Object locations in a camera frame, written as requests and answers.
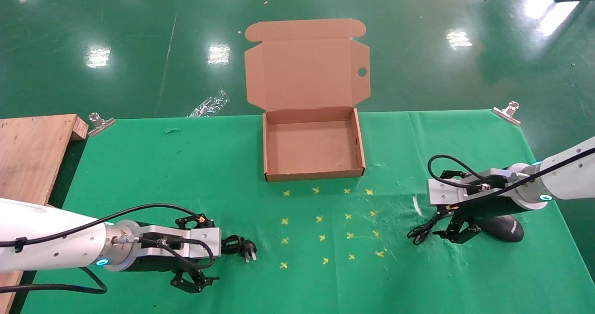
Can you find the wooden board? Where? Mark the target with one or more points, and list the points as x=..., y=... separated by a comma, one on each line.
x=32, y=151

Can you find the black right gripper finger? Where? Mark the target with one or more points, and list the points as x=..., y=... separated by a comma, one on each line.
x=455, y=174
x=458, y=232

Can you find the green table cloth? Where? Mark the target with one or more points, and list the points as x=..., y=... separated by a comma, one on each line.
x=232, y=174

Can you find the brown cardboard box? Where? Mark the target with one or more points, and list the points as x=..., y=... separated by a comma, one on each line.
x=307, y=72

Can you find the clear plastic wrapper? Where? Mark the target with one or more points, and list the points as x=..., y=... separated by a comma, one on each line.
x=209, y=105

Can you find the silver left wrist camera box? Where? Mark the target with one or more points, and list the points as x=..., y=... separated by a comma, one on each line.
x=204, y=242

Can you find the silver binder clip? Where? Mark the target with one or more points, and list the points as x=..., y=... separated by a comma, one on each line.
x=100, y=124
x=507, y=112

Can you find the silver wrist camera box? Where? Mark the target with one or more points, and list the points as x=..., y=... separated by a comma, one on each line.
x=204, y=242
x=446, y=193

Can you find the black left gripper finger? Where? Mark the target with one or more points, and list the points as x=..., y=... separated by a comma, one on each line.
x=193, y=284
x=204, y=221

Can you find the black computer mouse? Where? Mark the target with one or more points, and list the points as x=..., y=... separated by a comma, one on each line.
x=504, y=228

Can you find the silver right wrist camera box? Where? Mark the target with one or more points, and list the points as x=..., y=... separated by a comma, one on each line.
x=446, y=193

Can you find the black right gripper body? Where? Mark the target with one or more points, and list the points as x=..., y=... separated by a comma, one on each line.
x=492, y=208

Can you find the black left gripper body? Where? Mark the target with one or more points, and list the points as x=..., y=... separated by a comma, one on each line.
x=158, y=265

